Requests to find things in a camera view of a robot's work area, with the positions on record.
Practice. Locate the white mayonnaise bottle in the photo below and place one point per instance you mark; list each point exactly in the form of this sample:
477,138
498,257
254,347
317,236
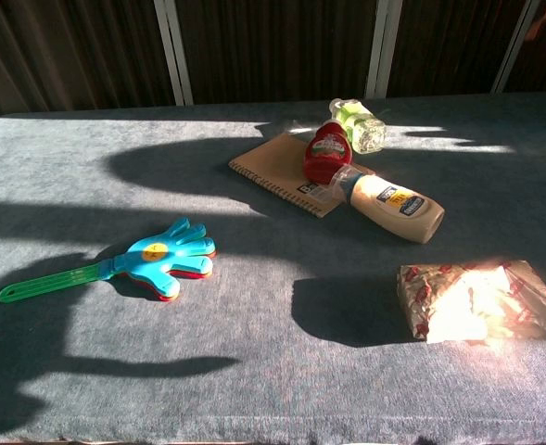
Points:
393,208

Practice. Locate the red ketchup bottle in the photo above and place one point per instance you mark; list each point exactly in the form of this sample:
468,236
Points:
326,155

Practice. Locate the clear bottle green liquid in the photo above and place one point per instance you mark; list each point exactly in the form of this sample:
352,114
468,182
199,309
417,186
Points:
369,134

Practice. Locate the white frame post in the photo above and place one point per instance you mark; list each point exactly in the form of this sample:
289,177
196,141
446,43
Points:
514,51
383,51
173,55

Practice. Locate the blue-grey tablecloth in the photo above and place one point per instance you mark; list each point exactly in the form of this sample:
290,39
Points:
254,347

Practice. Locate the dark pleated curtain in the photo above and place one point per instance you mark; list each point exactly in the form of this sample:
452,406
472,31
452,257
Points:
277,46

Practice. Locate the brown spiral notebook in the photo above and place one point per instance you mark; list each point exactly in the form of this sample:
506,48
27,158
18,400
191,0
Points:
272,167

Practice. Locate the red patterned tissue pack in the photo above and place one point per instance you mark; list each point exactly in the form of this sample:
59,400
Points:
462,301

